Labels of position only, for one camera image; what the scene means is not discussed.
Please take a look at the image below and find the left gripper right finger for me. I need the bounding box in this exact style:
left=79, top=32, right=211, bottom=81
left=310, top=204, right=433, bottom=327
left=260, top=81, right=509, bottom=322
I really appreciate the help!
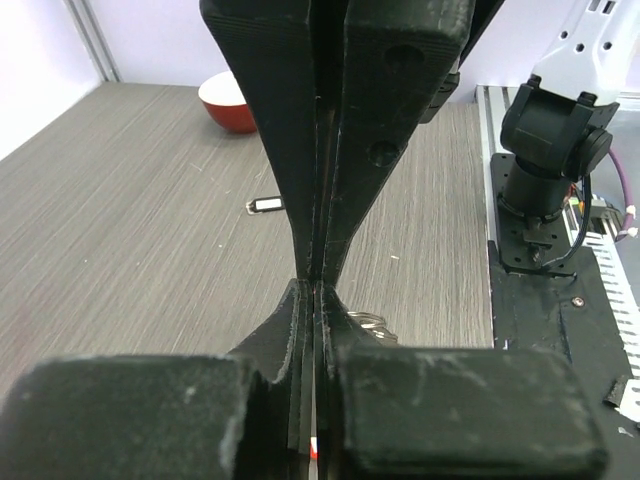
left=314, top=283, right=608, bottom=479

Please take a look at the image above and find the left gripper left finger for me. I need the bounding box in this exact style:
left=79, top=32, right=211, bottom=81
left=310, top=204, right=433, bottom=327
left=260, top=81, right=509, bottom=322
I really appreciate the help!
left=1, top=280, right=313, bottom=479

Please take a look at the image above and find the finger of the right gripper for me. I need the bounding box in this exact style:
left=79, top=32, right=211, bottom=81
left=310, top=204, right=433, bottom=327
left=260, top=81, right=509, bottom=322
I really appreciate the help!
left=314, top=0, right=500, bottom=283
left=200, top=0, right=316, bottom=279

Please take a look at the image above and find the red capped key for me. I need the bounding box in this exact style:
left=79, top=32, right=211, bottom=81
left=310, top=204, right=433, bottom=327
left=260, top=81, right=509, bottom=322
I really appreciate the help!
left=310, top=436, right=318, bottom=461

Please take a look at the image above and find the grey keyring holder red handle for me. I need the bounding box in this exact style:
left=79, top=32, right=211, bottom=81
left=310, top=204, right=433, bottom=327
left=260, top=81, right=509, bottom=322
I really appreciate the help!
left=348, top=311, right=398, bottom=346

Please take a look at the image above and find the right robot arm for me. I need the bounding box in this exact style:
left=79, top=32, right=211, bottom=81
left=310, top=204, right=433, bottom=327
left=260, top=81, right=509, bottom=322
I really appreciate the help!
left=199, top=1, right=639, bottom=284

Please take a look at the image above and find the white brown bowl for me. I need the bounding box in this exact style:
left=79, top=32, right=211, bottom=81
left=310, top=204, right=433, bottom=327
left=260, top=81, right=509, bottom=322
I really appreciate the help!
left=198, top=71, right=257, bottom=134

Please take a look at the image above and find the black key fob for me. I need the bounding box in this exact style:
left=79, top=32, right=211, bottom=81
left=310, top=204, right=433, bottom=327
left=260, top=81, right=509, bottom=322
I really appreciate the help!
left=245, top=196, right=285, bottom=215

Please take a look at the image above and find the right aluminium frame post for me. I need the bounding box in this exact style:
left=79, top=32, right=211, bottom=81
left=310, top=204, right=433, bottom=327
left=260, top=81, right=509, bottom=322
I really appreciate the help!
left=64, top=0, right=122, bottom=82

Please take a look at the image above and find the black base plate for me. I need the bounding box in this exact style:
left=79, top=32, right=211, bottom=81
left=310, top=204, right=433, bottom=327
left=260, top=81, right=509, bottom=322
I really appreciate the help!
left=487, top=154, right=640, bottom=431

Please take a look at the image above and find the slotted cable duct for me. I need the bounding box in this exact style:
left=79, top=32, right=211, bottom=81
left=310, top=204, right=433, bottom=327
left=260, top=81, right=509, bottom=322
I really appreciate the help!
left=574, top=199, right=640, bottom=381

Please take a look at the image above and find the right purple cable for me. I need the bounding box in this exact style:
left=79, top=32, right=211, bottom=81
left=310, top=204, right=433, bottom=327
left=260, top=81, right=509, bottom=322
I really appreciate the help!
left=607, top=147, right=640, bottom=244

